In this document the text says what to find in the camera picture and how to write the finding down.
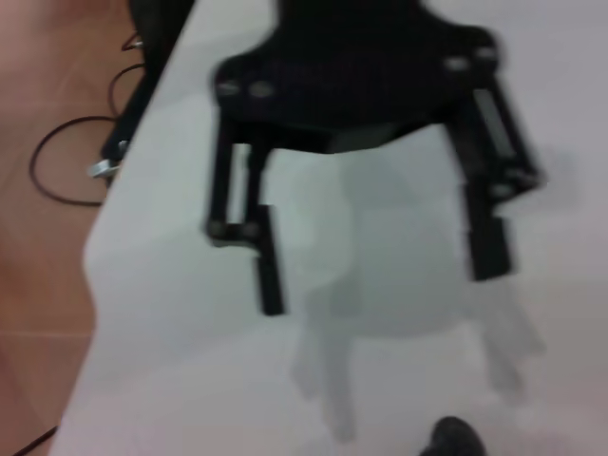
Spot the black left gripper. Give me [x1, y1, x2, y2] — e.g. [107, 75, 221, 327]
[211, 0, 507, 156]

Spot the black base frame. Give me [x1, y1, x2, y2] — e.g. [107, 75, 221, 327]
[101, 0, 197, 161]

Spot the dark blue rag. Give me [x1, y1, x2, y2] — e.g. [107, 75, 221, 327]
[417, 415, 490, 456]

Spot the silver metal foot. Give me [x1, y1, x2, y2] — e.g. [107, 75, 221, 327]
[87, 158, 123, 181]

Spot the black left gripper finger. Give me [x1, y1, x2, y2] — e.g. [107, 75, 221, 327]
[444, 73, 548, 282]
[204, 116, 287, 318]

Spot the black floor cable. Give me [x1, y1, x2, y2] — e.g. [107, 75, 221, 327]
[28, 60, 146, 207]

